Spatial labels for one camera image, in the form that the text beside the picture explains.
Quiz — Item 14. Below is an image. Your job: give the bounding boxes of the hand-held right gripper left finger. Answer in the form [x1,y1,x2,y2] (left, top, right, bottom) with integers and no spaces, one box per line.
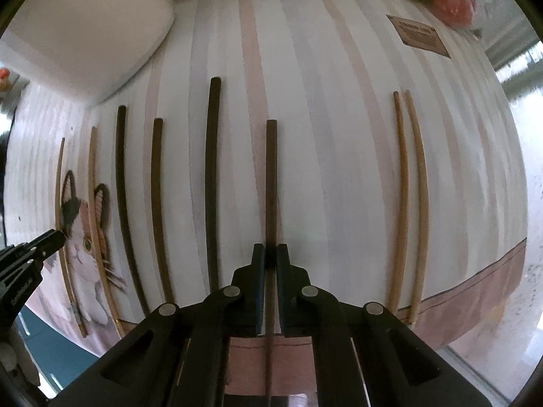
[51,243,272,407]

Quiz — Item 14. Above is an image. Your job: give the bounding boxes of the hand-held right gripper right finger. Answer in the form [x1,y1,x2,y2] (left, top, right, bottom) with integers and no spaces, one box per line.
[276,243,493,407]

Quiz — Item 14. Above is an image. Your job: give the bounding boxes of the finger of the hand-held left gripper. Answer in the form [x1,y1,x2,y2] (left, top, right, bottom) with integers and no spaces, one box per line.
[0,228,67,273]

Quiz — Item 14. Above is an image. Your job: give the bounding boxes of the thin bamboo chopstick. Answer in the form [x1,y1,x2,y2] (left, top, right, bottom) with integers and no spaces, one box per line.
[55,137,88,338]

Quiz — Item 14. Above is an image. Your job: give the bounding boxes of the light wooden chopstick gold band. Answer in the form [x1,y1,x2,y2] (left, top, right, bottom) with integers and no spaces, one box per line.
[89,126,126,338]

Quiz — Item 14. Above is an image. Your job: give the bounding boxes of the brown wooden chopstick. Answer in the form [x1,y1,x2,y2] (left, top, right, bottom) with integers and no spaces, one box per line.
[151,118,175,304]
[265,119,279,407]

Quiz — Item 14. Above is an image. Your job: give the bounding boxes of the black chopstick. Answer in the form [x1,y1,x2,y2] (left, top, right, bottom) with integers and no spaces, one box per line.
[205,77,222,292]
[115,105,150,312]

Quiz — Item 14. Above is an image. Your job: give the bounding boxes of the striped cat print mat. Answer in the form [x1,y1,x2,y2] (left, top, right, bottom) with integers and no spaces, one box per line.
[0,0,529,396]

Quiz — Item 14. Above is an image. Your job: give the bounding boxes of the white rounded board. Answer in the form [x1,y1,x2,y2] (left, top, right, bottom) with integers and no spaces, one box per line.
[0,0,177,105]

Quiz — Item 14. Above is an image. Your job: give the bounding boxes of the brown label patch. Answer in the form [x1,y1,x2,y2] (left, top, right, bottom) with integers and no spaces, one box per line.
[386,14,451,59]

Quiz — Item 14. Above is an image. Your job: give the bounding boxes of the orange red round object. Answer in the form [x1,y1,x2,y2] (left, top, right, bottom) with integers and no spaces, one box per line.
[432,0,476,31]

